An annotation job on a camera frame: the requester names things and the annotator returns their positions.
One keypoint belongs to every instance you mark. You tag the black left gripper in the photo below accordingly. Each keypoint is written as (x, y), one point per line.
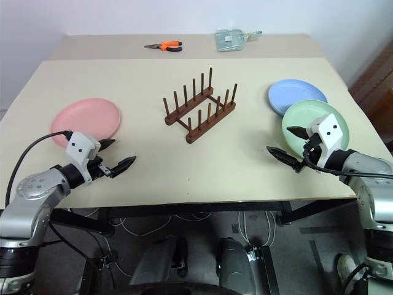
(97, 170)

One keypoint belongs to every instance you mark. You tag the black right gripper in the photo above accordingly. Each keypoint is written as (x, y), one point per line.
(317, 156)

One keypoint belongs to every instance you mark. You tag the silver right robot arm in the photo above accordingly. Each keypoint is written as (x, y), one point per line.
(368, 172)

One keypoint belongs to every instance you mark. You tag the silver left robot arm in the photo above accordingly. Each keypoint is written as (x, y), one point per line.
(33, 196)

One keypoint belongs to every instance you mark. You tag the wooden dish rack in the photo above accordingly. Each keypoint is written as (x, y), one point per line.
(196, 98)

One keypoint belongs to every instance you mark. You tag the green plate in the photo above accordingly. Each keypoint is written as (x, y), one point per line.
(307, 115)

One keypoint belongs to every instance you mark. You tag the pink plate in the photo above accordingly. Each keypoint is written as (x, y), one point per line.
(86, 118)

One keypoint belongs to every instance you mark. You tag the blue plate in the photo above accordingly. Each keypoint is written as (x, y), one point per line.
(294, 92)

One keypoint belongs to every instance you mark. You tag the dark grey rounded robot leg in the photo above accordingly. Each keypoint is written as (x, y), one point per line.
(153, 261)
(235, 264)

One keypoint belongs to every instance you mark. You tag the pale green plastic package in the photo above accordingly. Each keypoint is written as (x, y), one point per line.
(228, 40)

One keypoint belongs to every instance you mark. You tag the white shoe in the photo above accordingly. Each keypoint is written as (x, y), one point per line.
(346, 267)

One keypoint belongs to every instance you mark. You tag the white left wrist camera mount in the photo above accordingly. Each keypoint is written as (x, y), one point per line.
(80, 148)

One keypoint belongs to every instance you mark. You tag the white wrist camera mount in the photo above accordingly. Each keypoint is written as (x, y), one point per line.
(80, 148)
(330, 132)

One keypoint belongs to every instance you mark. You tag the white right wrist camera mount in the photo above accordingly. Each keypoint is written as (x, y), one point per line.
(330, 132)

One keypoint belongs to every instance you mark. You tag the black table frame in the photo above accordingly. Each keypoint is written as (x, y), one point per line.
(196, 208)

